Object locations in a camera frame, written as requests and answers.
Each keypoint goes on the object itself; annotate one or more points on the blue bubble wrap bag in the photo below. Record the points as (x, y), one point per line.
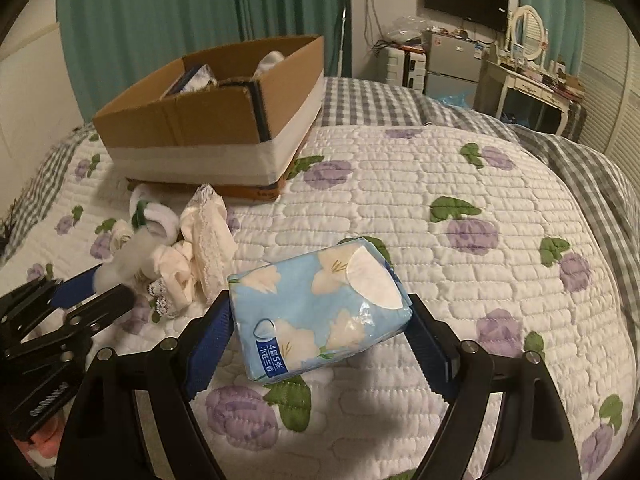
(463, 99)

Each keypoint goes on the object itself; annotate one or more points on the white dressing table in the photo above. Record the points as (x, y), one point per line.
(517, 99)

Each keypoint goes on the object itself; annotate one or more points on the person's hand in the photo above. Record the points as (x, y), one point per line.
(42, 447)

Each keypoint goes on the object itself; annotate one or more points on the brown cardboard box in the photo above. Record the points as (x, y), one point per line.
(204, 118)

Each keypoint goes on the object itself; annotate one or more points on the floral quilted white blanket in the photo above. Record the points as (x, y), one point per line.
(492, 241)

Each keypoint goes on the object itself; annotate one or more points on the white oval vanity mirror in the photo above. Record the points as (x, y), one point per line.
(527, 37)

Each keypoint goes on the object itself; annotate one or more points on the white sock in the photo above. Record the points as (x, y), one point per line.
(273, 58)

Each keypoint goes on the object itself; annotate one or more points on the cream lace cloth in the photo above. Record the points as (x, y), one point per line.
(170, 259)

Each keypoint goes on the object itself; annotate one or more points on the teal curtain by wardrobe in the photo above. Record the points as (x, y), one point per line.
(565, 21)

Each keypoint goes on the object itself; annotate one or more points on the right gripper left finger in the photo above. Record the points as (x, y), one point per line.
(132, 417)

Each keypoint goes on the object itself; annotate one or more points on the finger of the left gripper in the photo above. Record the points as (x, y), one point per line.
(50, 292)
(32, 304)

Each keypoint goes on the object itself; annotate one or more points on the white mop pole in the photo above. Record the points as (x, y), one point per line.
(344, 35)

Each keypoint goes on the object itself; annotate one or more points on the teal window curtain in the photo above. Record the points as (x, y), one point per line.
(109, 45)

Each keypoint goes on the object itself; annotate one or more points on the white louvered wardrobe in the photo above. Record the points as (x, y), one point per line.
(610, 75)

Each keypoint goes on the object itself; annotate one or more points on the grey checkered bed sheet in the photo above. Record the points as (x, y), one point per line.
(606, 196)

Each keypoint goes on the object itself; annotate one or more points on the silver mini fridge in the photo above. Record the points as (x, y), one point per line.
(453, 64)

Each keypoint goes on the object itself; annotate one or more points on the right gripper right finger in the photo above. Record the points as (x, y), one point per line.
(532, 438)

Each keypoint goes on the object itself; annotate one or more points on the blue floral tissue pack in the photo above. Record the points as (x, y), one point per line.
(316, 309)

